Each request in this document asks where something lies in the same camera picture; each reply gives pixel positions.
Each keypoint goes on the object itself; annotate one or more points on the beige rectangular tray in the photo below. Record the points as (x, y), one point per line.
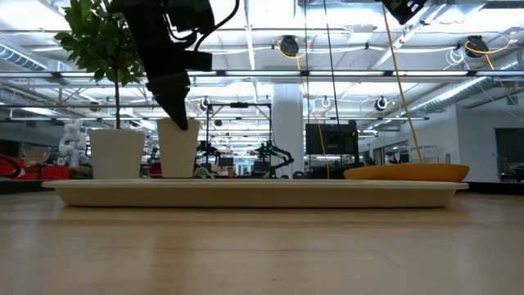
(254, 194)

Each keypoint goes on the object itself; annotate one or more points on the black background robot arm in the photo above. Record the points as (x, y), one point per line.
(278, 155)

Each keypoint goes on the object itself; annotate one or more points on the black background rig frame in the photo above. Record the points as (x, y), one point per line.
(239, 105)

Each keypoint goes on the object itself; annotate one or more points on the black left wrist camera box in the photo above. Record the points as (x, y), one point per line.
(192, 14)

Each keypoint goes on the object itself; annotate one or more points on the white building column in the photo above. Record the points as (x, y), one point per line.
(287, 131)

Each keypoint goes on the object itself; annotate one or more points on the red bins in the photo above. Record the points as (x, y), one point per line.
(53, 173)

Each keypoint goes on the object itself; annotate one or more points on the green leafy plant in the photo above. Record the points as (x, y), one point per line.
(100, 45)

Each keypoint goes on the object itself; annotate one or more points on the black screen on stand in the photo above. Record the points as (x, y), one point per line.
(331, 139)

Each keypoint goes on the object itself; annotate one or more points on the white plant pot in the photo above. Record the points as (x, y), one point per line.
(117, 155)

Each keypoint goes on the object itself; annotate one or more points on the white humanoid robot figure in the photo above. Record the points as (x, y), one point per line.
(73, 141)

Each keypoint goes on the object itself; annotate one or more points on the beige cup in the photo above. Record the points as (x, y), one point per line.
(178, 153)

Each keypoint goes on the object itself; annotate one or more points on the orange round plate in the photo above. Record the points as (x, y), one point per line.
(409, 172)

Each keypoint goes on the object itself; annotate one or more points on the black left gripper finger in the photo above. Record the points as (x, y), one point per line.
(172, 100)

